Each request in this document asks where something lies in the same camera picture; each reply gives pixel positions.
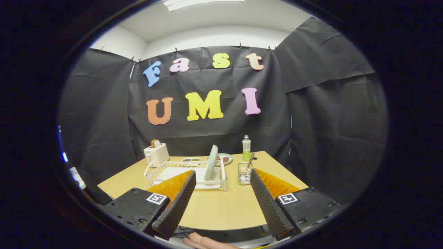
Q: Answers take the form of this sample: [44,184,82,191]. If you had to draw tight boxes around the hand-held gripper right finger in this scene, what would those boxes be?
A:
[250,168,343,241]

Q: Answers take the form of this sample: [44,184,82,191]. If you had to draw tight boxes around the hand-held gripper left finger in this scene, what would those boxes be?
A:
[99,169,197,241]

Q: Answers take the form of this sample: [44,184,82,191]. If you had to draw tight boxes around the clear plastic basket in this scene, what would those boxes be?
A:
[238,163,254,185]

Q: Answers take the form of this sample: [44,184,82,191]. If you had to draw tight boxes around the white wire dish rack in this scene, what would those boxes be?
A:
[144,159,228,192]

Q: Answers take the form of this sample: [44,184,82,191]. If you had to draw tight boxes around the pale green plate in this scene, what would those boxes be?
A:
[204,145,219,181]

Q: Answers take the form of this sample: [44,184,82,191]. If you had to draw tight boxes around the white ribbed drain tray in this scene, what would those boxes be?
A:
[154,167,222,190]

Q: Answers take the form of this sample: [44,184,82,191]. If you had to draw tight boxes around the white toaster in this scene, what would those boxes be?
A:
[144,143,170,168]

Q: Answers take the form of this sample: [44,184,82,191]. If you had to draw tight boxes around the green white bottle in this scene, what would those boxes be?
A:
[242,135,251,162]

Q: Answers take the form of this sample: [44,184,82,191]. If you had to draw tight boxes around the black backdrop cloth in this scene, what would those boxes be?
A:
[57,17,389,204]

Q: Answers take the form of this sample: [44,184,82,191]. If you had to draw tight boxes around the ceiling light panel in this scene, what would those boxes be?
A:
[163,0,245,12]

